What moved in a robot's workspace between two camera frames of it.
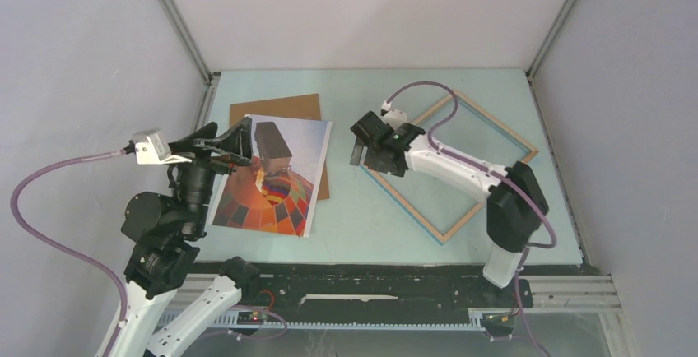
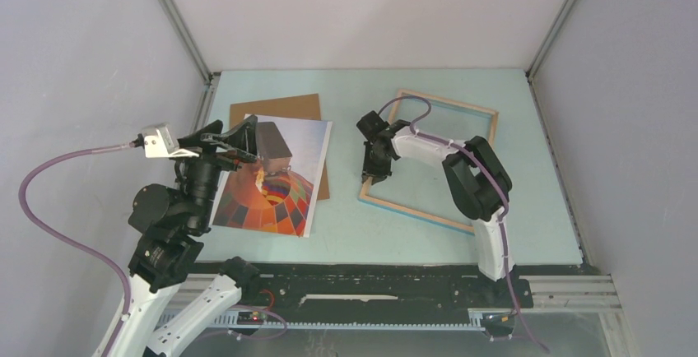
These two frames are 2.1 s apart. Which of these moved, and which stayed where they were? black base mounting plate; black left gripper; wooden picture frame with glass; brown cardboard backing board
Moved: wooden picture frame with glass
Stayed: black left gripper; black base mounting plate; brown cardboard backing board
